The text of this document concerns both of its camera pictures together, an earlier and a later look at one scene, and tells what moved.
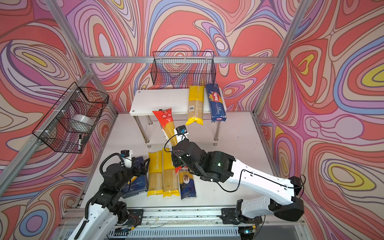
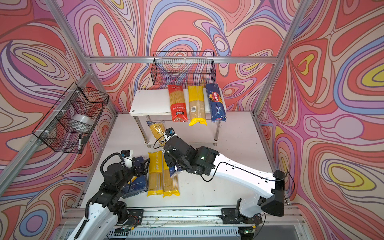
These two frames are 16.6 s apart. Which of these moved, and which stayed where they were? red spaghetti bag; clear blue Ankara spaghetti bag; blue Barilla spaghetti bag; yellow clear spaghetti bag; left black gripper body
Moved: red spaghetti bag; clear blue Ankara spaghetti bag
Stayed: blue Barilla spaghetti bag; left black gripper body; yellow clear spaghetti bag
